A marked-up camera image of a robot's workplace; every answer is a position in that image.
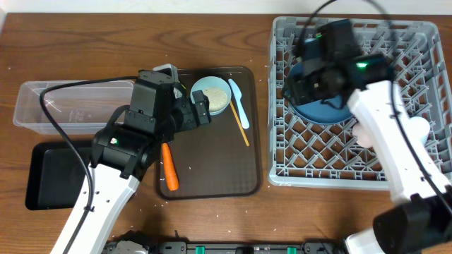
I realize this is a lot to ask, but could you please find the cooked white rice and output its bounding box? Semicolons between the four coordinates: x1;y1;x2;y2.
203;87;228;113

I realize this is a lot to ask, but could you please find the light blue bowl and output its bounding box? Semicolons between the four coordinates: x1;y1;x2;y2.
190;76;232;116

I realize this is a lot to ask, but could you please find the dark blue plate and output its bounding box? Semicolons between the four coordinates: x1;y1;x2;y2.
282;38;352;125

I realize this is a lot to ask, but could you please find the pink cup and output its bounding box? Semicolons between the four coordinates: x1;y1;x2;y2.
352;123;372;148

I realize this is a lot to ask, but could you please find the light blue cup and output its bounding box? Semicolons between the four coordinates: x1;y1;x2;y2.
410;116;430;145

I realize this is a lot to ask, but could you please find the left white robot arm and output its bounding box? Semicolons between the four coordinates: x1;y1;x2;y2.
52;64;211;253

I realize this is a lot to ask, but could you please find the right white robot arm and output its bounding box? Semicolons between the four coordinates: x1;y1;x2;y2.
282;19;451;253

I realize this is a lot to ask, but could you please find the grey dishwasher rack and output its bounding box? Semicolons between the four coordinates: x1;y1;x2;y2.
267;16;451;191

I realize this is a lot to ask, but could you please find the black waste bin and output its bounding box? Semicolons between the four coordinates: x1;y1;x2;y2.
25;142;85;210

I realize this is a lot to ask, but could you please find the wooden chopstick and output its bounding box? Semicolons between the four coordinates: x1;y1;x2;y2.
230;101;250;147

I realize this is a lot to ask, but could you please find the light blue plastic knife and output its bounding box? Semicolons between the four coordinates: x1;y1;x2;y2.
228;78;250;129

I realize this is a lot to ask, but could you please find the brown serving tray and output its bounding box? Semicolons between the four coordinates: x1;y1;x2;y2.
155;66;262;200

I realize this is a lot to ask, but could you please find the orange carrot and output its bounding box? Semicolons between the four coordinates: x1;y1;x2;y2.
162;143;179;191

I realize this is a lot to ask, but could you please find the clear plastic bin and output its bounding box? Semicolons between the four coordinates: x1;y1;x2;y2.
13;80;133;135

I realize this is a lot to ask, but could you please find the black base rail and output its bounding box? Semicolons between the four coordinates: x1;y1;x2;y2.
101;231;346;254

